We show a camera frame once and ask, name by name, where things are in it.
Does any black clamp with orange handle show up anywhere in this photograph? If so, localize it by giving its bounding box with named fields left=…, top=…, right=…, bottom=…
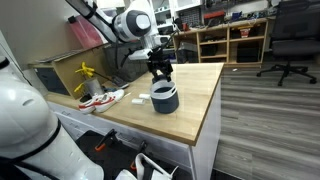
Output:
left=94, top=129, right=118, bottom=153
left=129, top=140, right=148, bottom=172

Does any dark grey fabric bin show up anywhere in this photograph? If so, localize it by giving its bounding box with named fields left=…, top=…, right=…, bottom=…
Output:
left=103, top=41, right=158, bottom=83

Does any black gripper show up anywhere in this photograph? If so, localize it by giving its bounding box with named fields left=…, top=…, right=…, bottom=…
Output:
left=146, top=46, right=174, bottom=84

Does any white curved plastic part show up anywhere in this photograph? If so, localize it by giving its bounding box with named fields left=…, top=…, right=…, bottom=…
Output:
left=114, top=152, right=180, bottom=180

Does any white shelving rack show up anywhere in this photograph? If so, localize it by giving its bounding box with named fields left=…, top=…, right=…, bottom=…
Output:
left=149, top=0, right=204, bottom=31

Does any white red sneaker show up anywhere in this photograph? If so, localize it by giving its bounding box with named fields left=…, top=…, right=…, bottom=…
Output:
left=94, top=89, right=126, bottom=108
left=78, top=94, right=116, bottom=114

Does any red translucent plastic bin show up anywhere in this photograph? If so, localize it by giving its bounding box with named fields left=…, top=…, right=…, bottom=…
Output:
left=68, top=14, right=109, bottom=49

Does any silver metal can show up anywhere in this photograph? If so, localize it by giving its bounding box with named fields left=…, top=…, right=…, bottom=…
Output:
left=83, top=77, right=105, bottom=98

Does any large cardboard box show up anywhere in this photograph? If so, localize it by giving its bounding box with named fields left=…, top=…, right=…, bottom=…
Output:
left=28, top=44, right=111, bottom=100

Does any black shoe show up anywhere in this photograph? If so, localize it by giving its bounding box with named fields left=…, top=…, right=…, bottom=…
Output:
left=111, top=75, right=130, bottom=90

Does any red white small box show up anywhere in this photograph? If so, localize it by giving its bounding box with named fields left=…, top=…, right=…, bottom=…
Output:
left=239, top=28, right=251, bottom=38

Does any dark grey office chair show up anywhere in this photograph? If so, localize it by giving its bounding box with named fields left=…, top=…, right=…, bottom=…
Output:
left=256, top=0, right=319, bottom=87

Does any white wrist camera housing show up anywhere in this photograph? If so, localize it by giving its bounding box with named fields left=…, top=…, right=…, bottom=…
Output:
left=128, top=48, right=152, bottom=61

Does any black storage case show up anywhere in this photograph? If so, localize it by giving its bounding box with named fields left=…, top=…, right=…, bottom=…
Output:
left=237, top=46, right=261, bottom=64

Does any black perforated work table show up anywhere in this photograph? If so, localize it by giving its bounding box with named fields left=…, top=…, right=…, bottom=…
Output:
left=74, top=129, right=194, bottom=180

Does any blue-grey bucket with white rim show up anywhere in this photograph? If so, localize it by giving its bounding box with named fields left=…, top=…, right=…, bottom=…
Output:
left=149, top=79, right=180, bottom=114

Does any red toolbox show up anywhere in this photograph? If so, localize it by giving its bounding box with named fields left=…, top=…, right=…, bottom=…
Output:
left=203, top=10, right=227, bottom=26

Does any wooden shelf unit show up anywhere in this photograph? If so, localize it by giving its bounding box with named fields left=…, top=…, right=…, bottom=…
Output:
left=171, top=18, right=269, bottom=66

